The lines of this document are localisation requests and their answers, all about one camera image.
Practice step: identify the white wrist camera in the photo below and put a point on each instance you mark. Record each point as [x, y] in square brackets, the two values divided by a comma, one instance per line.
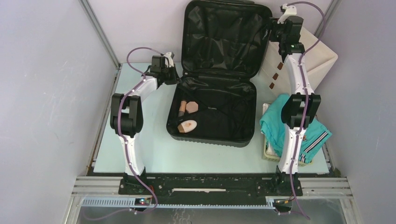
[169, 59]
[287, 11]

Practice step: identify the white bottle orange logo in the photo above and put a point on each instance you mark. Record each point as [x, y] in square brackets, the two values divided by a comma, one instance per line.
[187, 126]

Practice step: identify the peach cosmetic tube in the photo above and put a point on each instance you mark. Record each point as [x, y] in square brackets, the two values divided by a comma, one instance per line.
[192, 107]

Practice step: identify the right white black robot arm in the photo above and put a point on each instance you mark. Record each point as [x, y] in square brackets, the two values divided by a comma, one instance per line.
[302, 105]

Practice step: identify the black ribbed hard-shell suitcase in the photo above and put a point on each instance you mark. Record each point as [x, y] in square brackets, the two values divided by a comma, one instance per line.
[223, 46]

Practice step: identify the white stacked drawer unit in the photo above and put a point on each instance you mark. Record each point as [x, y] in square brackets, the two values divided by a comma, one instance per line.
[318, 62]

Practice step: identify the brown cosmetic tube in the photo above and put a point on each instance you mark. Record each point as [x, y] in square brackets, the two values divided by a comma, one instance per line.
[182, 108]

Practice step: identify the light teal bottom garment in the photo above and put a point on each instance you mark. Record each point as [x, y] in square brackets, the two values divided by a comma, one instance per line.
[271, 125]

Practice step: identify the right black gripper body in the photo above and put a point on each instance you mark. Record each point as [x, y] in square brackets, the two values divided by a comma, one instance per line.
[277, 33]

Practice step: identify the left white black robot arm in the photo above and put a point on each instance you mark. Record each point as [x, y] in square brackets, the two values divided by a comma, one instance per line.
[126, 115]

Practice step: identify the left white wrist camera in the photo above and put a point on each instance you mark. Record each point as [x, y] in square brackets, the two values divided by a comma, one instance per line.
[169, 59]

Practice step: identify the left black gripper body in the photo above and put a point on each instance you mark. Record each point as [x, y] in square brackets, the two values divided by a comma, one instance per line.
[169, 76]

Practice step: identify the pale yellow perforated basket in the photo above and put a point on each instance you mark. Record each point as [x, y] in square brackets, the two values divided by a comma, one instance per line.
[264, 109]

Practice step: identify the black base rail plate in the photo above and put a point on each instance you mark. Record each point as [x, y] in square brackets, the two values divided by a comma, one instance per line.
[212, 189]

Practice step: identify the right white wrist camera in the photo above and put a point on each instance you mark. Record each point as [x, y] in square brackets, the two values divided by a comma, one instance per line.
[287, 11]

